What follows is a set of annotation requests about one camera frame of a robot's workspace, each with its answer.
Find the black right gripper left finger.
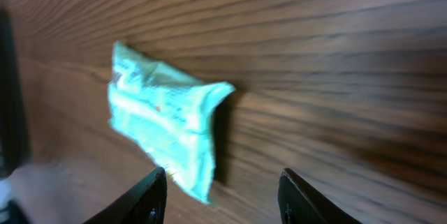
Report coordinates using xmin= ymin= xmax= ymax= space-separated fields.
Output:
xmin=85 ymin=167 xmax=168 ymax=224

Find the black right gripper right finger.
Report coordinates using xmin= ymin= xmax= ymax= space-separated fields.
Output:
xmin=278 ymin=168 xmax=360 ymax=224

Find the teal wet wipes pack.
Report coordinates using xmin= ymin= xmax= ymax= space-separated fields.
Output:
xmin=108 ymin=41 xmax=235 ymax=204

